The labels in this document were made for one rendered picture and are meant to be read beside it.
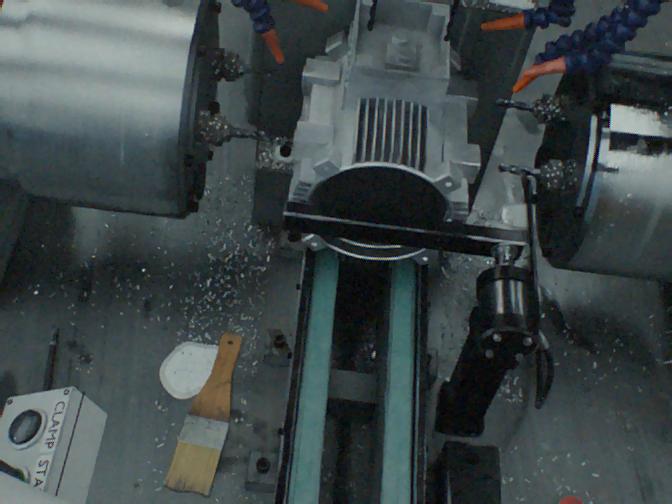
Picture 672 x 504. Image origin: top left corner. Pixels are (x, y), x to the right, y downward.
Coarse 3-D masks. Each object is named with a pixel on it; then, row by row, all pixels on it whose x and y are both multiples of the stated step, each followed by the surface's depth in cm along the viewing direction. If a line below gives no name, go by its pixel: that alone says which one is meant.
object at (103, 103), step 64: (64, 0) 92; (128, 0) 93; (192, 0) 94; (0, 64) 90; (64, 64) 89; (128, 64) 90; (192, 64) 90; (0, 128) 92; (64, 128) 90; (128, 128) 90; (192, 128) 93; (64, 192) 96; (128, 192) 95; (192, 192) 100
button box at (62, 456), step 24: (24, 408) 76; (48, 408) 75; (72, 408) 75; (96, 408) 78; (0, 432) 76; (48, 432) 73; (72, 432) 74; (96, 432) 77; (0, 456) 74; (24, 456) 73; (48, 456) 72; (72, 456) 74; (96, 456) 76; (48, 480) 71; (72, 480) 73
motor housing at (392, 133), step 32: (320, 96) 102; (352, 128) 97; (384, 128) 94; (416, 128) 96; (448, 128) 101; (352, 160) 93; (384, 160) 93; (416, 160) 93; (320, 192) 105; (352, 192) 110; (384, 192) 111; (416, 192) 109; (352, 256) 105; (384, 256) 105
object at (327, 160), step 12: (336, 36) 105; (348, 36) 105; (336, 48) 104; (336, 60) 106; (456, 60) 105; (312, 156) 95; (324, 156) 93; (336, 156) 94; (312, 168) 94; (324, 168) 94; (336, 168) 94; (444, 168) 94; (456, 168) 95; (444, 180) 94; (456, 180) 94; (444, 192) 95; (312, 240) 103; (432, 252) 103; (420, 264) 105
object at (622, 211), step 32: (608, 64) 95; (640, 64) 96; (544, 96) 105; (576, 96) 101; (608, 96) 93; (640, 96) 93; (576, 128) 100; (608, 128) 92; (640, 128) 92; (544, 160) 110; (576, 160) 98; (608, 160) 92; (640, 160) 92; (544, 192) 110; (576, 192) 97; (608, 192) 92; (640, 192) 92; (544, 224) 106; (576, 224) 97; (608, 224) 94; (640, 224) 94; (544, 256) 105; (576, 256) 98; (608, 256) 98; (640, 256) 97
